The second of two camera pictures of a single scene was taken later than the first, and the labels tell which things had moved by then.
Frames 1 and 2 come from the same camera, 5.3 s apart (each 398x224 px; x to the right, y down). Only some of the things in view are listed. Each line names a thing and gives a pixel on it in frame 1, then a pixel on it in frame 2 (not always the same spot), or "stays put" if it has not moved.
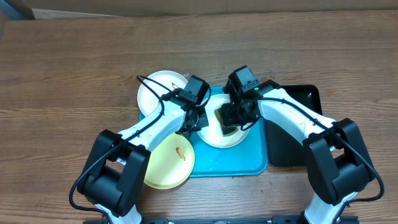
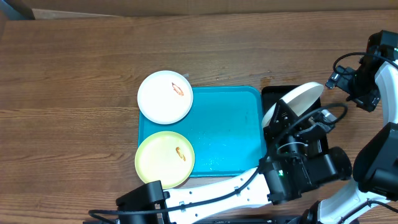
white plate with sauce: (212, 134) to (299, 102)
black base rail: (276, 219) stays put
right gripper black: (230, 115) to (359, 95)
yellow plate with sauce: (170, 163) stays put
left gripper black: (204, 121) to (275, 132)
